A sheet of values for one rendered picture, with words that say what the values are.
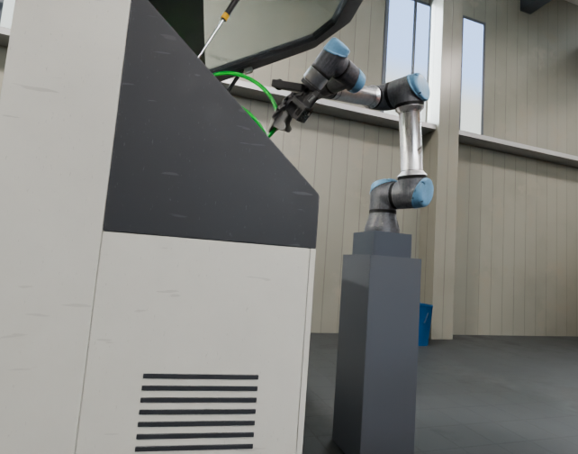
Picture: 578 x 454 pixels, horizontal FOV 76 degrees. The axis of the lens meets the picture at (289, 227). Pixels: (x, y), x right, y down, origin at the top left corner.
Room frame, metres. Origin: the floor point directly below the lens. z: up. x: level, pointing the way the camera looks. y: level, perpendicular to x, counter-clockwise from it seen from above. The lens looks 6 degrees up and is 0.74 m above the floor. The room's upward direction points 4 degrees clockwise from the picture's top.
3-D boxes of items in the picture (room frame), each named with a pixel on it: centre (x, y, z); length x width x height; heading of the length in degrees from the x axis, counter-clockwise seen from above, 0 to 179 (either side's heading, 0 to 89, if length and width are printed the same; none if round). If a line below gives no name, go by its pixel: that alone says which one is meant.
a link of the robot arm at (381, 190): (1.59, -0.41, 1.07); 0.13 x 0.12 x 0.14; 43
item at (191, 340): (1.36, 0.27, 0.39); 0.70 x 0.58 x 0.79; 11
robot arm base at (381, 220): (1.59, -0.40, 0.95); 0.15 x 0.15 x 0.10
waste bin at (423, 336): (3.97, -1.40, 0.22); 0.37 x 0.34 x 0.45; 108
